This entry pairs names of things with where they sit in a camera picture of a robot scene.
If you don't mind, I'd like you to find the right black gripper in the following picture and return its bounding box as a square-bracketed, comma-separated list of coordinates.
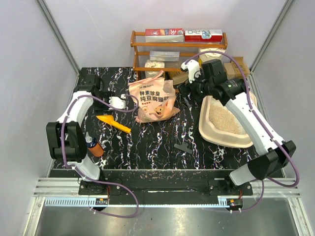
[177, 68, 214, 108]

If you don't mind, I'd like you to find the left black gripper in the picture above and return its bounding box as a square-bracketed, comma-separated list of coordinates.
[93, 92, 115, 116]

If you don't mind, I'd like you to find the yellow plastic litter scoop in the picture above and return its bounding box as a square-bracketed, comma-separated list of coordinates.
[96, 115, 131, 134]

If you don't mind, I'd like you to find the pink cat litter bag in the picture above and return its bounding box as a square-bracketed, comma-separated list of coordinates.
[128, 70, 180, 123]

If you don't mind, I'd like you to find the black bag clip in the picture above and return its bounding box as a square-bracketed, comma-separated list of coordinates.
[174, 142, 193, 154]

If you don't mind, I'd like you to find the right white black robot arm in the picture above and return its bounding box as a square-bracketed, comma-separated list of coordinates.
[181, 59, 296, 195]

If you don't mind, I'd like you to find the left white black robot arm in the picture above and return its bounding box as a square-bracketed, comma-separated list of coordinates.
[46, 75, 118, 194]

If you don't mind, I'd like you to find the beige litter box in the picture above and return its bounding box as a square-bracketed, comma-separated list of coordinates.
[198, 96, 253, 148]

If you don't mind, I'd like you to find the silver box middle shelf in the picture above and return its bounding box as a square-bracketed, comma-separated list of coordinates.
[149, 51, 180, 62]

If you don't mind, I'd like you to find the red silver box left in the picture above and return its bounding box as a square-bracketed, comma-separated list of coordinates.
[145, 28, 184, 43]

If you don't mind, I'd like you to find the red white box right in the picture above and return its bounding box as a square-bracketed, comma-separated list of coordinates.
[184, 29, 223, 42]

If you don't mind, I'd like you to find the white paper bag on shelf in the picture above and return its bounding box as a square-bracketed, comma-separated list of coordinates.
[198, 48, 225, 64]

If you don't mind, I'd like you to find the white bag lower shelf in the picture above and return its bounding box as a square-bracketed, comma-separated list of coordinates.
[145, 60, 165, 78]

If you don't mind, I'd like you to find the orange spray bottle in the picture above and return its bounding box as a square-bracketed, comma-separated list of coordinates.
[85, 132, 104, 157]

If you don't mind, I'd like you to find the brown cardboard boxes right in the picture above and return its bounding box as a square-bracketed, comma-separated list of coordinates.
[223, 57, 250, 79]

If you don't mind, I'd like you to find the wooden shelf rack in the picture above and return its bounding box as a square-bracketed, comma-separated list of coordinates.
[130, 31, 228, 80]

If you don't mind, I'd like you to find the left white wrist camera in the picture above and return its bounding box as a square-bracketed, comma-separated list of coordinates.
[109, 94, 126, 110]

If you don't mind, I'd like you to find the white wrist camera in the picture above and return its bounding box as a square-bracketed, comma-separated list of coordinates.
[181, 59, 201, 84]
[109, 94, 126, 110]

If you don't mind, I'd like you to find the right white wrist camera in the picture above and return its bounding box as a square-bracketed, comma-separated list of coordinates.
[181, 59, 201, 84]

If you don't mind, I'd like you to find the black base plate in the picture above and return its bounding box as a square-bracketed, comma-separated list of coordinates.
[78, 169, 253, 196]

